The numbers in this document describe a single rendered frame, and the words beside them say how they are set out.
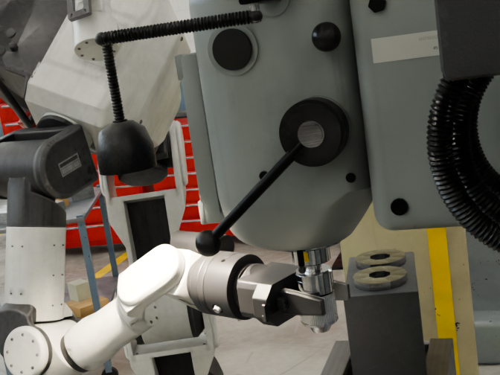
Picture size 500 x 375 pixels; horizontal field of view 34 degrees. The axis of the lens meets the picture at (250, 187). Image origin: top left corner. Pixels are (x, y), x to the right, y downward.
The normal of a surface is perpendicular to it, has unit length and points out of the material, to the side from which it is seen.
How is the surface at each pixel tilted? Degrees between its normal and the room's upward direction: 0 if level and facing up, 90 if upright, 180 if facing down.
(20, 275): 74
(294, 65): 90
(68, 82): 58
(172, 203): 81
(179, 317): 89
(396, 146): 90
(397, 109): 90
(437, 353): 0
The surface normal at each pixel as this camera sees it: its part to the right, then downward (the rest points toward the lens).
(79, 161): 0.84, -0.01
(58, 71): -0.05, -0.35
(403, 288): -0.15, -0.97
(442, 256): -0.28, 0.22
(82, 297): 0.64, 0.06
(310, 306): -0.62, 0.24
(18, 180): -0.54, -0.04
